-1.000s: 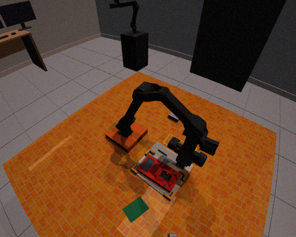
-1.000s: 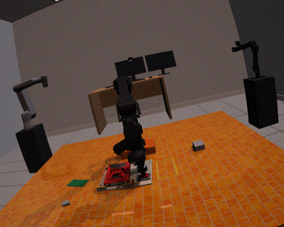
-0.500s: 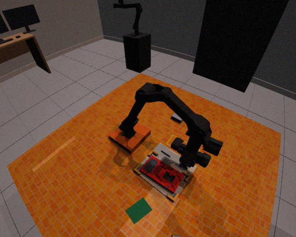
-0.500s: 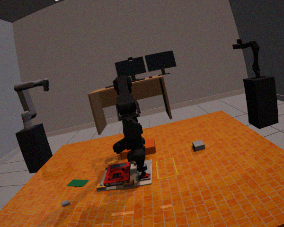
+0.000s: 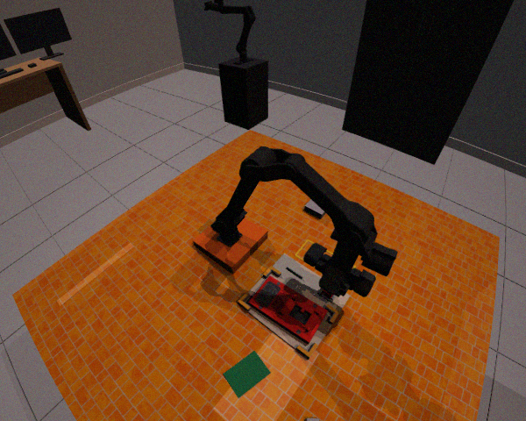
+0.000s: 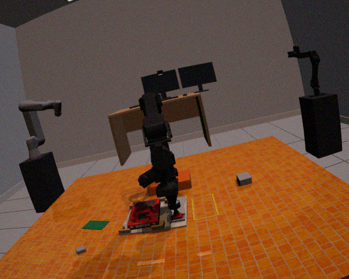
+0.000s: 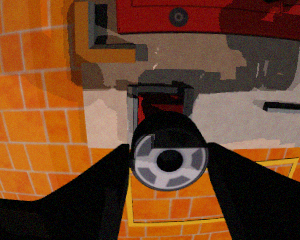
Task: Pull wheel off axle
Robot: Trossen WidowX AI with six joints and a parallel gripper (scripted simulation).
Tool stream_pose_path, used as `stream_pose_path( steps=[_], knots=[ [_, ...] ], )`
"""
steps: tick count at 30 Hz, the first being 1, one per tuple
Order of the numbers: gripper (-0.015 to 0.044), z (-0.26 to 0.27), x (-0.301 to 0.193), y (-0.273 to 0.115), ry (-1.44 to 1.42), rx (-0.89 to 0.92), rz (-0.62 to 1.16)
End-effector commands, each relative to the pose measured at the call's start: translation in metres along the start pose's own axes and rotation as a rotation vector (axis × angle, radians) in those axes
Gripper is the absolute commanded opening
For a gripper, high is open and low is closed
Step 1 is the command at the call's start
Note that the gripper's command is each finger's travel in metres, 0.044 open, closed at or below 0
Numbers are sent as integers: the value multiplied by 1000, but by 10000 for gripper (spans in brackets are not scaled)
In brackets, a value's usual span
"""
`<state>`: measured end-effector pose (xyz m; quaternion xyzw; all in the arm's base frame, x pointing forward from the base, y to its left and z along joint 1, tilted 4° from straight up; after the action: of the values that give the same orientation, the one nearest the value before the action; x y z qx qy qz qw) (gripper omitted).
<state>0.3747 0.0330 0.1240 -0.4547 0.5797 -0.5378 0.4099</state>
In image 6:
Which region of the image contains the dark green rectangular mat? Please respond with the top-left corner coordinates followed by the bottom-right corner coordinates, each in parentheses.
top-left (82, 220), bottom-right (110, 230)

